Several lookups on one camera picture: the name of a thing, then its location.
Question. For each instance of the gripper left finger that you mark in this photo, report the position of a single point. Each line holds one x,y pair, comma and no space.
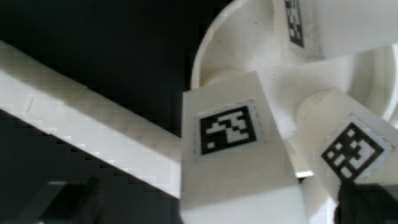
67,203

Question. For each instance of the white round stool seat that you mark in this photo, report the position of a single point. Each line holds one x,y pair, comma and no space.
240,51

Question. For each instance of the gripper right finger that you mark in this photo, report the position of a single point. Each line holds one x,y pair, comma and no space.
366,203

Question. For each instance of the white U-shaped fence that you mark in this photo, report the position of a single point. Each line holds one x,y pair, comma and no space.
71,113

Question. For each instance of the white stool leg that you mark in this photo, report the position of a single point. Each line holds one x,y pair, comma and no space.
330,28
346,142
238,184

